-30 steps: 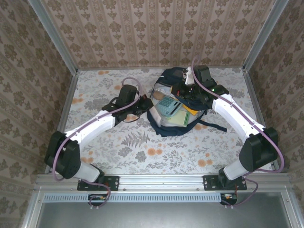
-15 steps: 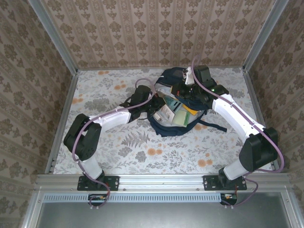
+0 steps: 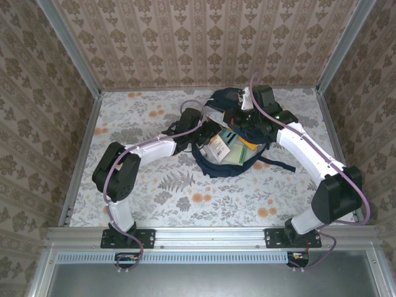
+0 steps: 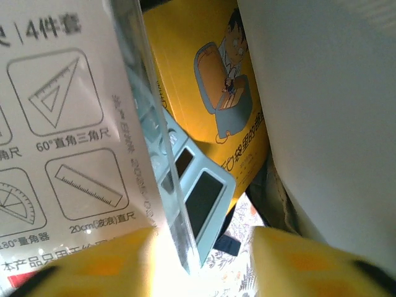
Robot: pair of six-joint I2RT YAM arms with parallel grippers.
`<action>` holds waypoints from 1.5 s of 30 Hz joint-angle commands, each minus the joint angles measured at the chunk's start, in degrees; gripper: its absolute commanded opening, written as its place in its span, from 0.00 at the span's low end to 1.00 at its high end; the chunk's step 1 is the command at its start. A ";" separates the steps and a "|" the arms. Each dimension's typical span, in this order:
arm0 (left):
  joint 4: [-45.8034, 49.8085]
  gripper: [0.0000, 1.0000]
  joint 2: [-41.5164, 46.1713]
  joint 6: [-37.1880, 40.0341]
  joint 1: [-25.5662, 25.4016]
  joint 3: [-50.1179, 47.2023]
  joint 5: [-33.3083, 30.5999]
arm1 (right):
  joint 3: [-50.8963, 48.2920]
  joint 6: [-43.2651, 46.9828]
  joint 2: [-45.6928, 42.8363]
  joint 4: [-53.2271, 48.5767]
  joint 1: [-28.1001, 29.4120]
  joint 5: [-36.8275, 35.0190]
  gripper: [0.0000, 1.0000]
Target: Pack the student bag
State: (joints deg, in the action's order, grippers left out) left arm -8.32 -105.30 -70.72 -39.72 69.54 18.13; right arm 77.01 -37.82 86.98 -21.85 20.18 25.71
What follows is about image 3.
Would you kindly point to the grey metal panel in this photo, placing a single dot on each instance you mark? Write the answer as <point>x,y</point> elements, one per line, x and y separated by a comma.
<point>216,281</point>

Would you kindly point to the green sticky notepad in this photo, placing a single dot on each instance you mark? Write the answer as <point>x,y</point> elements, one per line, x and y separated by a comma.
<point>238,153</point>

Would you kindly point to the aluminium upright frame post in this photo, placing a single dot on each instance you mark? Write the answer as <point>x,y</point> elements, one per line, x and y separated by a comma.
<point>343,49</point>
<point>68,49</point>

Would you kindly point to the floral patterned table cover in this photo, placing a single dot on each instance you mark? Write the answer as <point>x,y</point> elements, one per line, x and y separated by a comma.
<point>216,210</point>

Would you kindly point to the navy blue backpack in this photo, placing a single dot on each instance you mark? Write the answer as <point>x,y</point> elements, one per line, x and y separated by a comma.
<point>222,170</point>

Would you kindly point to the aluminium table side rail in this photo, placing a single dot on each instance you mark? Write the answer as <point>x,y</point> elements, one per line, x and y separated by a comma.
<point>79,161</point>
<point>334,130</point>

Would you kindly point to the aluminium frame beam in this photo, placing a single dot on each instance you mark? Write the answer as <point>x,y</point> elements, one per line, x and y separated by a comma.
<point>210,236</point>

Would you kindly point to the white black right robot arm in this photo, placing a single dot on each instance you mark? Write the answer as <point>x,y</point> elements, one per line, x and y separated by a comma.
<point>303,148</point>

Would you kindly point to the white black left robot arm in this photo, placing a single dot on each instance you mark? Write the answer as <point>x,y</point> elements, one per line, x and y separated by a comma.
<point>154,148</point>

